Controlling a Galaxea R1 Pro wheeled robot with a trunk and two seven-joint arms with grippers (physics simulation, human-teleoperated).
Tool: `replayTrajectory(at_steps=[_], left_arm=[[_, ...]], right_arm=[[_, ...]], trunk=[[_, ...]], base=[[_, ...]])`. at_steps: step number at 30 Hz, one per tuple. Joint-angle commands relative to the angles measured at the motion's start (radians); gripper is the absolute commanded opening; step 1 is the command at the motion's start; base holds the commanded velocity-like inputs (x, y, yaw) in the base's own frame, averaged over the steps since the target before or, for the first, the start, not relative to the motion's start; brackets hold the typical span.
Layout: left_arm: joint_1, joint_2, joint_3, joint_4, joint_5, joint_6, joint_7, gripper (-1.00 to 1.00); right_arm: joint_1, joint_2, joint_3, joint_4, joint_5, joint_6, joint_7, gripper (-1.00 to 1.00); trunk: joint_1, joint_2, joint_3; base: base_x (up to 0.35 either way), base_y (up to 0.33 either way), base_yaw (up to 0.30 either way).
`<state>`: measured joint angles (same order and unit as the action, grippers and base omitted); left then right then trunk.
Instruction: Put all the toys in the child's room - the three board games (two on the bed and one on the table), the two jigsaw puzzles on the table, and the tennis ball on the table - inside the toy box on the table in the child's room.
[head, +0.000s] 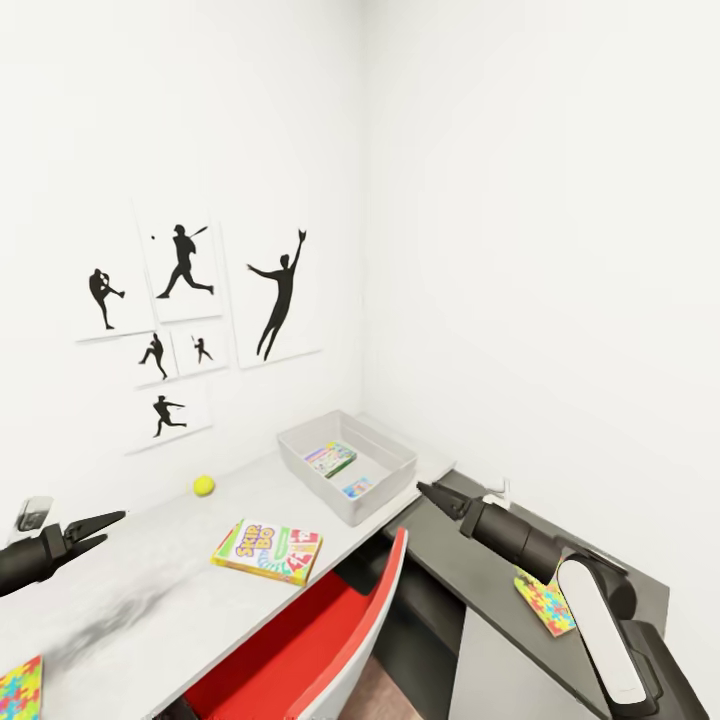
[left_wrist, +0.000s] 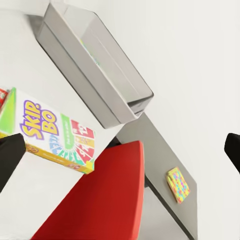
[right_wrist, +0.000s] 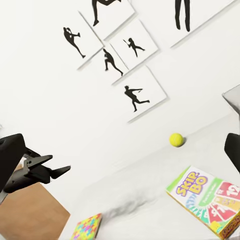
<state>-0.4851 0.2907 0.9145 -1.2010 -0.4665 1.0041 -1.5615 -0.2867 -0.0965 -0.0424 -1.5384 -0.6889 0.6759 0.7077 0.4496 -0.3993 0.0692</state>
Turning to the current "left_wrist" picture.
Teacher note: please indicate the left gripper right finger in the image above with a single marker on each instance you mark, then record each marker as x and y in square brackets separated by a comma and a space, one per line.
[232, 149]

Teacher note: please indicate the swivel chair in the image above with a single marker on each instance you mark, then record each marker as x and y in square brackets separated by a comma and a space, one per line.
[106, 204]

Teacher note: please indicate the board game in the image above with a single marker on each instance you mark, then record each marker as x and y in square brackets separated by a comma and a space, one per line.
[47, 132]

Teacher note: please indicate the jigsaw puzzle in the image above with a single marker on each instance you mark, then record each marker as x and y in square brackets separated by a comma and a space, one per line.
[178, 185]

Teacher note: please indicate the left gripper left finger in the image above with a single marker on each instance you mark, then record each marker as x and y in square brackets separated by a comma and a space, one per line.
[12, 150]

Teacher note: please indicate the toy box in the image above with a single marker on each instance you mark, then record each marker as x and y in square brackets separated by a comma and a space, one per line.
[88, 55]

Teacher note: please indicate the desk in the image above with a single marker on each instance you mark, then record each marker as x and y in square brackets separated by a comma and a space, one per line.
[38, 185]

